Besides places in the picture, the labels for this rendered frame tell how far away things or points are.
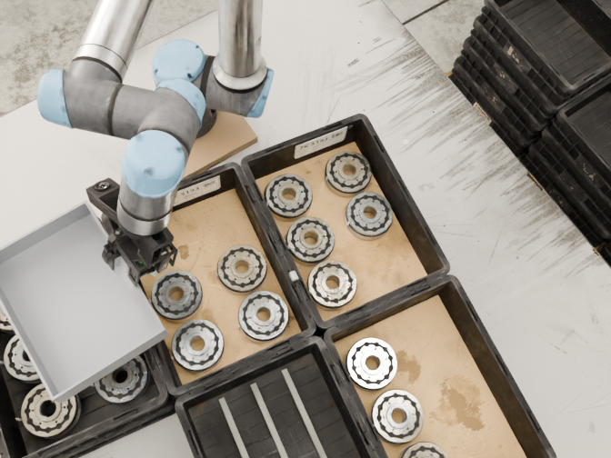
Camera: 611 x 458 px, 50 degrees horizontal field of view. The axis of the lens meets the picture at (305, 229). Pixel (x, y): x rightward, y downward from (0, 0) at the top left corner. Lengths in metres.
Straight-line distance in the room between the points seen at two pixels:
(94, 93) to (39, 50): 1.84
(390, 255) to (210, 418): 0.50
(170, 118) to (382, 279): 0.68
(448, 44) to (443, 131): 1.10
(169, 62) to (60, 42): 1.33
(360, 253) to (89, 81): 0.72
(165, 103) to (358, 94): 0.91
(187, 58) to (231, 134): 0.25
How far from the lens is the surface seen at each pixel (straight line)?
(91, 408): 1.38
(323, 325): 1.27
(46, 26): 2.84
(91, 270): 1.20
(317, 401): 1.35
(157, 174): 0.83
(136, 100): 0.93
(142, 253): 1.00
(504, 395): 1.38
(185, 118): 0.92
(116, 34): 1.01
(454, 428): 1.39
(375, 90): 1.77
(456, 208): 1.66
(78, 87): 0.96
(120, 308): 1.17
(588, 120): 2.33
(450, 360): 1.41
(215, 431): 1.34
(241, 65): 1.39
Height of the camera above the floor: 2.16
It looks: 69 degrees down
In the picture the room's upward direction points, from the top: 12 degrees clockwise
